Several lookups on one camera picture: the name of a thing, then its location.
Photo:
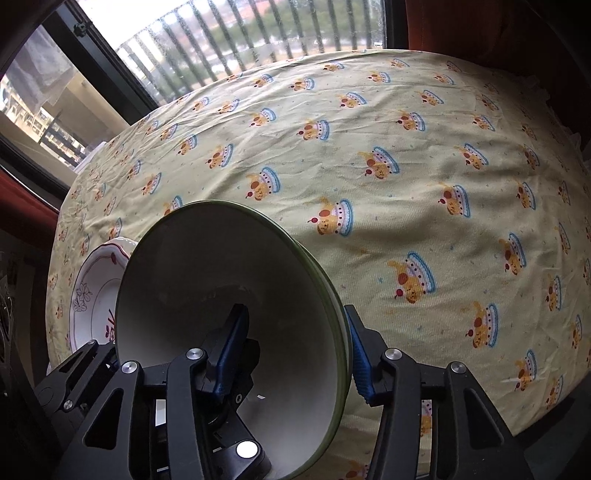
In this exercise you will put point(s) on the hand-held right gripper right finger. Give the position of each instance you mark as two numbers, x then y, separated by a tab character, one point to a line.
360	364

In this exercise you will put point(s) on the red-patterned white plate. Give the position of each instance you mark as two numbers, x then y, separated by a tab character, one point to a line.
92	295

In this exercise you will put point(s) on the cream ceramic bowl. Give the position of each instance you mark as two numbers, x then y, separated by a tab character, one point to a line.
207	277
342	318
333	300

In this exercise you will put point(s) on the yellow printed tablecloth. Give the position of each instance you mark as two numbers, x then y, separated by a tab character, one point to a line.
415	161

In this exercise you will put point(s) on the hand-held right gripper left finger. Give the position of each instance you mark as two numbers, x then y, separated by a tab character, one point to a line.
231	355

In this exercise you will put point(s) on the grey balcony railing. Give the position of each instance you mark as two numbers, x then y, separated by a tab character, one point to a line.
138	39

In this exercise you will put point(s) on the black window latch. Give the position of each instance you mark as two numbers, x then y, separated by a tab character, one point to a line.
81	30

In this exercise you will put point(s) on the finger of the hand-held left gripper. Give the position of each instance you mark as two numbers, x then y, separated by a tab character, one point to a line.
240	443
69	369

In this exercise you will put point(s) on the red curtain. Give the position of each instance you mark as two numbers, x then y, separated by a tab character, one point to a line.
23	189
508	32

